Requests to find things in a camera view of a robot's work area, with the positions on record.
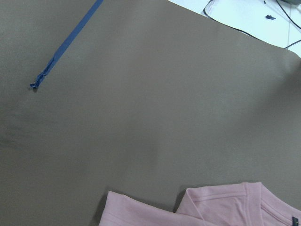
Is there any pink t-shirt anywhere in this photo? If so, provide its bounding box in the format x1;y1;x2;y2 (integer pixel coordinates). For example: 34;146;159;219
99;182;301;226

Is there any black cable on white table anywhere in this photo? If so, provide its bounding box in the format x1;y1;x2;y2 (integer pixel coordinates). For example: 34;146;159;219
203;0;301;50

